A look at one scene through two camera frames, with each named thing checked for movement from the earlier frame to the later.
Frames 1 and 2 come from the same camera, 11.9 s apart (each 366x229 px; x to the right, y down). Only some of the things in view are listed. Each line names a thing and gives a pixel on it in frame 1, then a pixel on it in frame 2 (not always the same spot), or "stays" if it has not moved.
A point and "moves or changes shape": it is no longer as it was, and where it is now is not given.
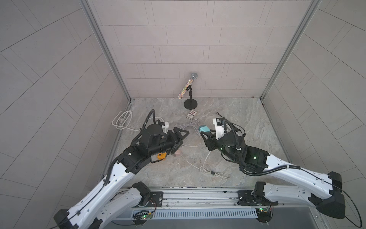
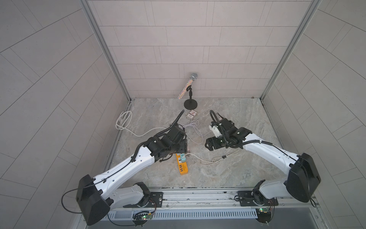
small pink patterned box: x=191 y=114 stays
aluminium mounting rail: x=203 y=198 stays
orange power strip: x=160 y=156 moves or changes shape
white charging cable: x=204 y=169 to x=215 y=161
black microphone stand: x=190 y=104 stays
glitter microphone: x=193 y=77 stays
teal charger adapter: x=204 y=128 moves or changes shape
